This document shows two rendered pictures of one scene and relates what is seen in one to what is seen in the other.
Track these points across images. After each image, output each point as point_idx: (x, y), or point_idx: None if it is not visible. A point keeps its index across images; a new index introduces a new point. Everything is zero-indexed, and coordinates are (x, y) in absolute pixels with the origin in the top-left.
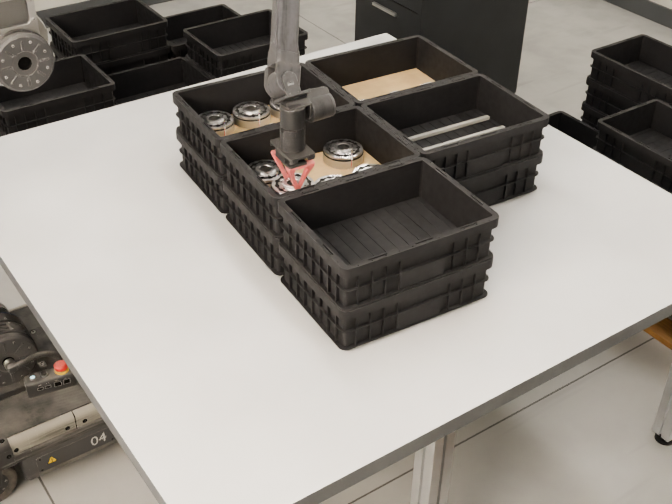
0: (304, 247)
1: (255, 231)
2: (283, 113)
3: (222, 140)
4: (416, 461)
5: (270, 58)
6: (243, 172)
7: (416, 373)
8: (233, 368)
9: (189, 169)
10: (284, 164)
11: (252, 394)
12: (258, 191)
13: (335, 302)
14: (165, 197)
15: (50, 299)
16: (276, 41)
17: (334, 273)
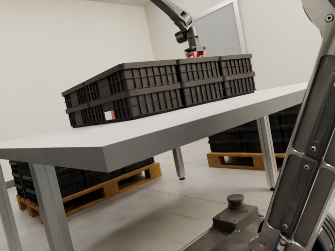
0: (235, 64)
1: (207, 90)
2: (196, 28)
3: (176, 59)
4: (265, 123)
5: (178, 11)
6: (199, 60)
7: (254, 91)
8: (286, 87)
9: (142, 112)
10: (203, 51)
11: (295, 85)
12: (210, 61)
13: (252, 71)
14: (170, 112)
15: (299, 88)
16: (175, 5)
17: (247, 62)
